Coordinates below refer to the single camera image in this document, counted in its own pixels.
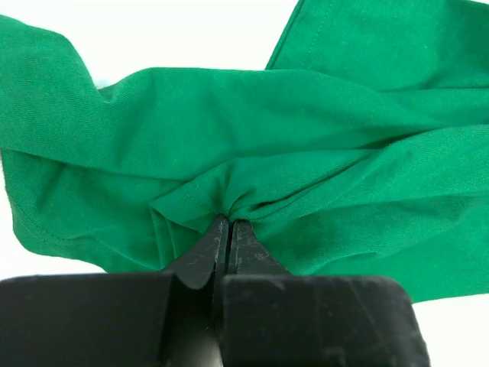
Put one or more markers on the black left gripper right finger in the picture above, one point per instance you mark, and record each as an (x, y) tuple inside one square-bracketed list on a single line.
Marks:
[(273, 318)]

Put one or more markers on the green t shirt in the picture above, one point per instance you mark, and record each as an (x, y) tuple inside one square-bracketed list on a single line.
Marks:
[(362, 148)]

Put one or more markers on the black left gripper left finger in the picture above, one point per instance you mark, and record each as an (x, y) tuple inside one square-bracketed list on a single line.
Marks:
[(156, 318)]

